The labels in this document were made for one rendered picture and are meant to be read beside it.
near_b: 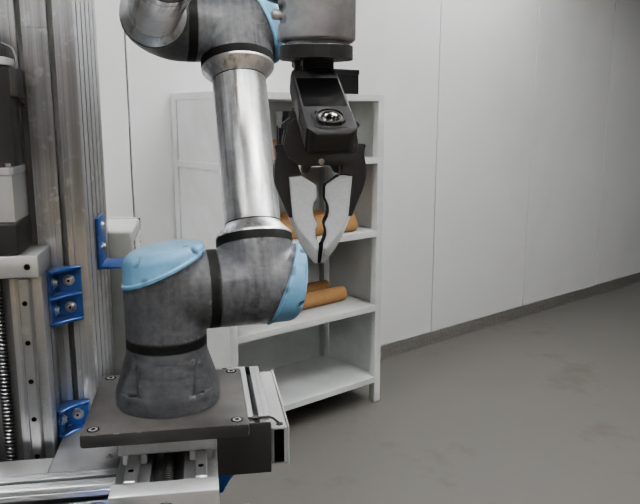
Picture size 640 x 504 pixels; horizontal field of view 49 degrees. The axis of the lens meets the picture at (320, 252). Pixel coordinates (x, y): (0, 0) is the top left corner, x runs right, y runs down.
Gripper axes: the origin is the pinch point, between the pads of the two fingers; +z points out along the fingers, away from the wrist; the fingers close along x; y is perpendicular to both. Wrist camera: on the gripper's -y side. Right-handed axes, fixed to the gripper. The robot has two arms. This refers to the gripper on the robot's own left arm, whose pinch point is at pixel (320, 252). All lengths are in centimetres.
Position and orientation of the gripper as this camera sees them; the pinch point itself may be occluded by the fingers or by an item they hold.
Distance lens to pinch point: 70.4
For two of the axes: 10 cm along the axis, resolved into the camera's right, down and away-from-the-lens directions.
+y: -1.6, -1.9, 9.7
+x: -9.9, 0.3, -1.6
